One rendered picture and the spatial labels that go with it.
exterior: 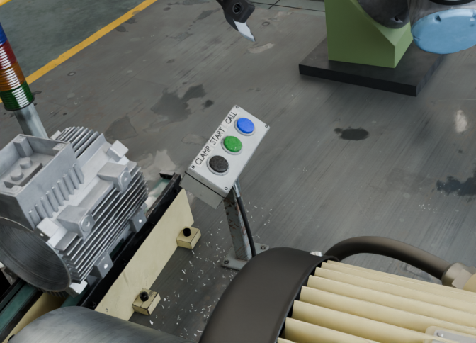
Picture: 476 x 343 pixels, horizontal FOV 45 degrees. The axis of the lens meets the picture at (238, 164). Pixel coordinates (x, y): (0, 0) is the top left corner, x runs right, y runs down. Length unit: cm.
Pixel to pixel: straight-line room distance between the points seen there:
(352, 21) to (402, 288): 121
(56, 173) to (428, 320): 65
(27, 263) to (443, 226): 72
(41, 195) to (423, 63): 102
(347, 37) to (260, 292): 125
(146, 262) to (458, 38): 78
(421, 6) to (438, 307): 102
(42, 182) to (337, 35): 92
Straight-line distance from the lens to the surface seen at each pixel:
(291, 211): 116
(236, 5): 120
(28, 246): 101
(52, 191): 86
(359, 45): 152
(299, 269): 32
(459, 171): 125
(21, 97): 125
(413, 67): 152
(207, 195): 87
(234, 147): 90
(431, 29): 127
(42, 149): 92
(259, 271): 32
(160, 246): 109
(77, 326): 62
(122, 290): 102
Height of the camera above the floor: 160
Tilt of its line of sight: 38 degrees down
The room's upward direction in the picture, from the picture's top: 12 degrees counter-clockwise
